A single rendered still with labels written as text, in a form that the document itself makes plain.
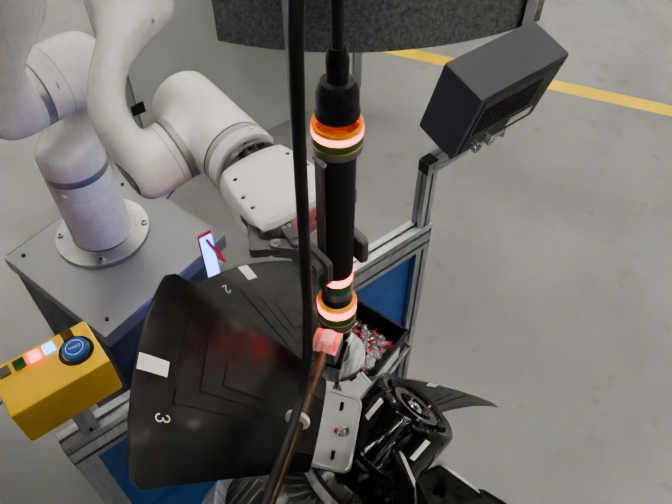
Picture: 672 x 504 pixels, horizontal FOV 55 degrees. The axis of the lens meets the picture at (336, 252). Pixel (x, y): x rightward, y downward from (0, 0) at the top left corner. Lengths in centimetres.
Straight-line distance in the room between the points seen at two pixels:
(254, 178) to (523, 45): 84
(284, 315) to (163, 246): 48
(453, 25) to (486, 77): 139
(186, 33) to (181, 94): 188
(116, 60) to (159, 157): 11
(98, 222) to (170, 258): 15
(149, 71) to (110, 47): 192
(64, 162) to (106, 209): 14
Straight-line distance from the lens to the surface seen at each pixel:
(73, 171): 123
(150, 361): 65
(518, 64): 136
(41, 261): 142
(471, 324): 241
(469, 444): 218
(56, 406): 112
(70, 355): 111
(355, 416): 79
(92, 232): 133
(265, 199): 66
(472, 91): 127
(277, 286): 98
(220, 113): 74
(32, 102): 113
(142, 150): 74
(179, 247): 135
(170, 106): 78
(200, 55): 274
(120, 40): 74
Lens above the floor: 196
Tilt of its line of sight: 50 degrees down
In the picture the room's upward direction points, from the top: straight up
